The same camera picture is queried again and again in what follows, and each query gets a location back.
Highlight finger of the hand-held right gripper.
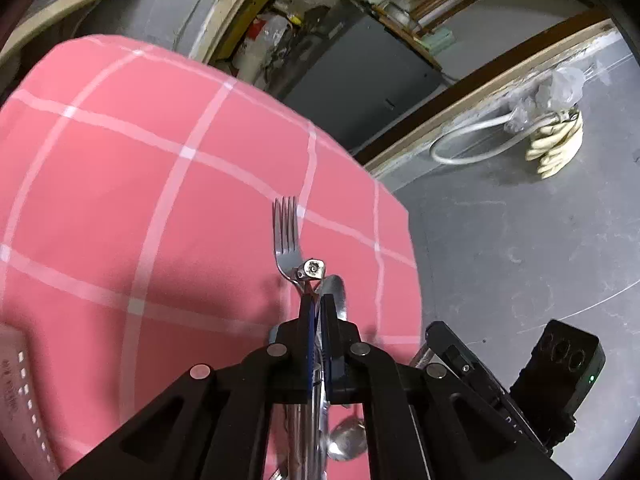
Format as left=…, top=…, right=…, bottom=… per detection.
left=411, top=320, right=501, bottom=403

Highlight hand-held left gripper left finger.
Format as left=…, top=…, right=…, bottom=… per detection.
left=60, top=294, right=321, bottom=480

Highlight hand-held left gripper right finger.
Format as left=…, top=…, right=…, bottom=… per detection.
left=320, top=294, right=576, bottom=480

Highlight metal spoon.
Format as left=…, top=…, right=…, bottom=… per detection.
left=325, top=404, right=369, bottom=462
left=320, top=274, right=349, bottom=322

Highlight square-ended metal utensil handle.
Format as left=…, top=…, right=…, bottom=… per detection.
left=295, top=258, right=329, bottom=306

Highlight metal fork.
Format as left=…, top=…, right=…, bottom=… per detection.
left=272, top=196, right=307, bottom=295

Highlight white utensil holder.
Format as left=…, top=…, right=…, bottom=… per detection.
left=0, top=324, right=62, bottom=480

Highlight cream rubber gloves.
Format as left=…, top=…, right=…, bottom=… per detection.
left=525, top=110, right=585, bottom=180

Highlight pink checked tablecloth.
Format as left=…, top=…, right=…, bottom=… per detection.
left=0, top=34, right=423, bottom=480

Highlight clear plastic bag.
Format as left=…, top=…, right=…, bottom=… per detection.
left=505, top=67, right=588, bottom=133

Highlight grey cabinet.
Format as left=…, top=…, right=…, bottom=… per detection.
left=272, top=0, right=448, bottom=156

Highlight white plastic jug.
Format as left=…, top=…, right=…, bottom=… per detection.
left=237, top=15, right=293, bottom=81

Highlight yellow board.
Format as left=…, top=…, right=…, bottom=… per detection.
left=220, top=0, right=276, bottom=61

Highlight beige kitchen counter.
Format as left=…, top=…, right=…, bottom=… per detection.
left=0, top=0, right=153, bottom=61

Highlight white hose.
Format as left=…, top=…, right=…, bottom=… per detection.
left=430, top=110, right=556, bottom=165

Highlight wooden door frame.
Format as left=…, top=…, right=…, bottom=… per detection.
left=190, top=0, right=617, bottom=181

